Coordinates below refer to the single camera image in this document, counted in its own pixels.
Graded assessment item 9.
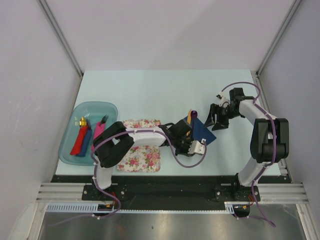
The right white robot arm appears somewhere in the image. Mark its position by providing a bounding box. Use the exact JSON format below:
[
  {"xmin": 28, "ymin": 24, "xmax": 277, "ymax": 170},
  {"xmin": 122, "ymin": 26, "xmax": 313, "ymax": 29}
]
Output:
[{"xmin": 204, "ymin": 87, "xmax": 290, "ymax": 201}]

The white cable duct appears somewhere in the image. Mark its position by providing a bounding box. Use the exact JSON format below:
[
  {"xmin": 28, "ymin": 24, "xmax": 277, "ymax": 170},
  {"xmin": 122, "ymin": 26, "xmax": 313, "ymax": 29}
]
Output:
[{"xmin": 46, "ymin": 202, "xmax": 235, "ymax": 214}]

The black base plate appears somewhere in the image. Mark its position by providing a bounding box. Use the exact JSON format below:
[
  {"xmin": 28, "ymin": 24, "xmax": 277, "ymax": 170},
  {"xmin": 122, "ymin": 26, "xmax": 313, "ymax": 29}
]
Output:
[{"xmin": 51, "ymin": 175, "xmax": 289, "ymax": 211}]

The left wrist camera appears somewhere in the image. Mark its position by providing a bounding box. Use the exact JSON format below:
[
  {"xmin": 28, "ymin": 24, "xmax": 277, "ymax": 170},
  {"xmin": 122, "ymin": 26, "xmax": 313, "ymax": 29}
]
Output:
[{"xmin": 188, "ymin": 138, "xmax": 206, "ymax": 155}]

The purple metal spoon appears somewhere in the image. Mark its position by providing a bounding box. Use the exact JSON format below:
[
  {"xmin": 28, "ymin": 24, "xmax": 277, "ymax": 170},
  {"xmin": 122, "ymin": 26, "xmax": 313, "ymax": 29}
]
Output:
[{"xmin": 191, "ymin": 110, "xmax": 198, "ymax": 120}]

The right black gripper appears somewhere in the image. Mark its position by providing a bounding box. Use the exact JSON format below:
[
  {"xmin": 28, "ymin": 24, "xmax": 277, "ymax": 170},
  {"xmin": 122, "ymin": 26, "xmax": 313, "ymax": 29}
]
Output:
[{"xmin": 203, "ymin": 103, "xmax": 242, "ymax": 131}]

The gold utensil in roll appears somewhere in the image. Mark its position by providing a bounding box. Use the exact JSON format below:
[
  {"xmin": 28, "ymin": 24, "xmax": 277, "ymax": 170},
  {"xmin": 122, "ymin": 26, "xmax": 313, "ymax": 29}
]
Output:
[{"xmin": 79, "ymin": 117, "xmax": 90, "ymax": 128}]

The blue napkin roll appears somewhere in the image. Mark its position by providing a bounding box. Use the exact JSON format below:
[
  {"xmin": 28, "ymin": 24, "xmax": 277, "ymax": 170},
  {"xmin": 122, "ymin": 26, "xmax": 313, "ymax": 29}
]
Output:
[{"xmin": 76, "ymin": 125, "xmax": 93, "ymax": 157}]

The teal plastic tray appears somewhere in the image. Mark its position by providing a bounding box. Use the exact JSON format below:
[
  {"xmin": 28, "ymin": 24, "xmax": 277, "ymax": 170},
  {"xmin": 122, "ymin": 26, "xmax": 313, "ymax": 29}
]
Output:
[{"xmin": 58, "ymin": 101, "xmax": 118, "ymax": 166}]

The pink napkin roll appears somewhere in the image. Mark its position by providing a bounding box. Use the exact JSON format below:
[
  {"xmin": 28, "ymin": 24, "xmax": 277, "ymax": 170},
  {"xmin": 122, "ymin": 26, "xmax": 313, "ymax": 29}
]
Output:
[{"xmin": 92, "ymin": 121, "xmax": 106, "ymax": 141}]

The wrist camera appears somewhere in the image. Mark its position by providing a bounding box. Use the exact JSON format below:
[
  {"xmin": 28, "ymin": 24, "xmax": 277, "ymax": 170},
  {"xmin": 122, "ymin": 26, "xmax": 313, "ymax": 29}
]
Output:
[
  {"xmin": 188, "ymin": 138, "xmax": 206, "ymax": 155},
  {"xmin": 216, "ymin": 91, "xmax": 230, "ymax": 108}
]

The aluminium frame rail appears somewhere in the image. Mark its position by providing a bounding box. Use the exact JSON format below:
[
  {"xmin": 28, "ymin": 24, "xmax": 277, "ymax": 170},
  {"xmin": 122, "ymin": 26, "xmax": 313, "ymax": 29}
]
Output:
[{"xmin": 36, "ymin": 182, "xmax": 309, "ymax": 204}]

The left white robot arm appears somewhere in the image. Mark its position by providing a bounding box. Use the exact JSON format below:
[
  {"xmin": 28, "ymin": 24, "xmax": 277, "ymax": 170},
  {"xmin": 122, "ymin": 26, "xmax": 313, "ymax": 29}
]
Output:
[{"xmin": 92, "ymin": 119, "xmax": 195, "ymax": 200}]

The black utensil in pink roll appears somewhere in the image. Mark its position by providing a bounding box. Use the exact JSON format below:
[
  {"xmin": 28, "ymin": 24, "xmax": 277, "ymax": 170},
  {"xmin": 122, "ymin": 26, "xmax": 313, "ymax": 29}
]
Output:
[{"xmin": 100, "ymin": 115, "xmax": 108, "ymax": 125}]

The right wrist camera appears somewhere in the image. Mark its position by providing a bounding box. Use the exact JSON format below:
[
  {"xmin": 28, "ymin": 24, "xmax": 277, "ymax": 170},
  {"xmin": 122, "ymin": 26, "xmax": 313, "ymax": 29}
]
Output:
[{"xmin": 216, "ymin": 91, "xmax": 230, "ymax": 108}]

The dark blue paper napkin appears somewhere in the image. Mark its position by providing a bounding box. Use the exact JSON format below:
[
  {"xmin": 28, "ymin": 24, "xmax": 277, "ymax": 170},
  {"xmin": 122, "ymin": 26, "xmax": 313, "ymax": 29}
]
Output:
[{"xmin": 192, "ymin": 118, "xmax": 217, "ymax": 145}]

